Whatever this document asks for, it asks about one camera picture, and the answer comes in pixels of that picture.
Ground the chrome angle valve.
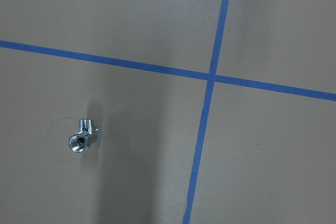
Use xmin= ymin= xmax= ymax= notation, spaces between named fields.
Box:
xmin=68 ymin=119 xmax=101 ymax=153

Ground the brown paper table mat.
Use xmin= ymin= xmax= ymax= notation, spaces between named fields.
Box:
xmin=1 ymin=0 xmax=335 ymax=223

